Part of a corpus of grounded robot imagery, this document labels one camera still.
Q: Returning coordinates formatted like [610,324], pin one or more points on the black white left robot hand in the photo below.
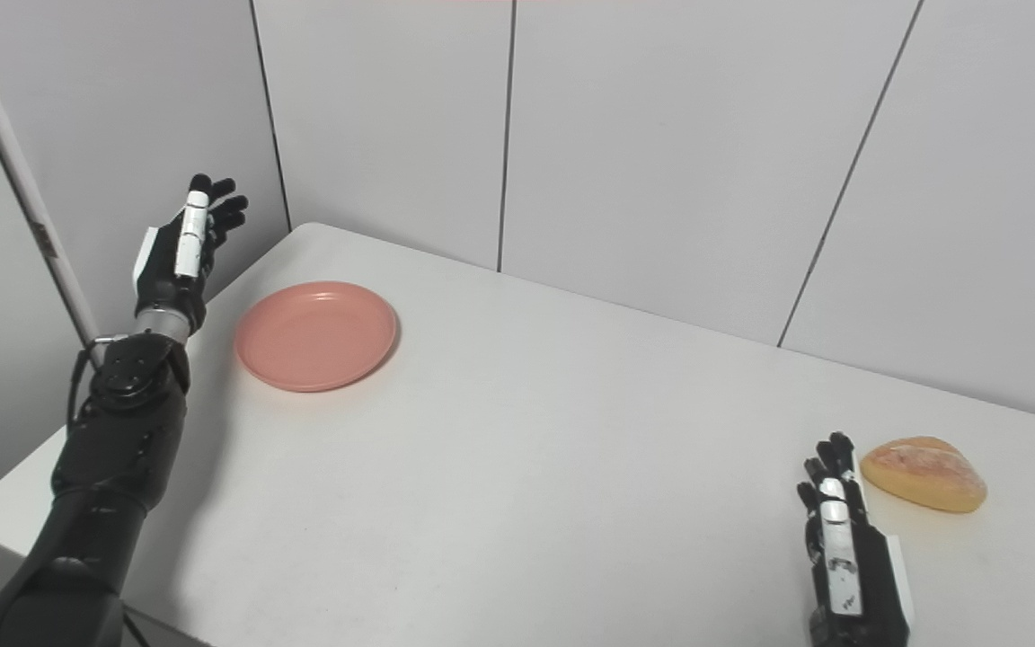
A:
[158,270]

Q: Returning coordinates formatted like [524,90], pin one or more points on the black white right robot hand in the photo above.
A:
[877,584]

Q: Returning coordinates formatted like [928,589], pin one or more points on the golden bread roll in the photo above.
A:
[924,474]

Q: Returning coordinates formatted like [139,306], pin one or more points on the pink round plate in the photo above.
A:
[315,334]

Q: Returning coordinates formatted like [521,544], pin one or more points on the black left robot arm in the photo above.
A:
[113,458]

